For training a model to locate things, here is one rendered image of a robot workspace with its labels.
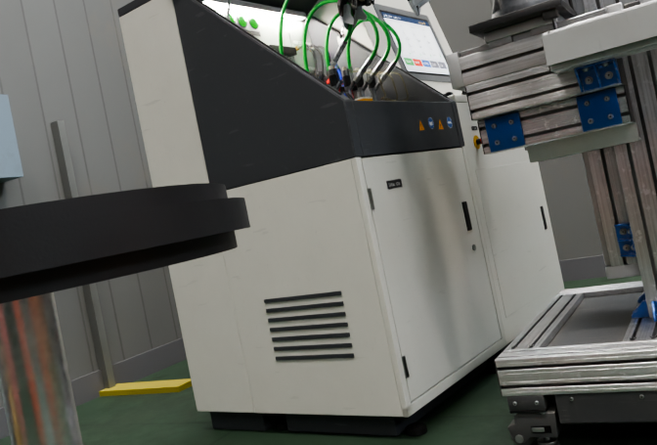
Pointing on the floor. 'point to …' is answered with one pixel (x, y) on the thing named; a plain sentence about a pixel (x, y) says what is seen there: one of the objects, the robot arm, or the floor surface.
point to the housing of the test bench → (152, 54)
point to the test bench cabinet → (327, 308)
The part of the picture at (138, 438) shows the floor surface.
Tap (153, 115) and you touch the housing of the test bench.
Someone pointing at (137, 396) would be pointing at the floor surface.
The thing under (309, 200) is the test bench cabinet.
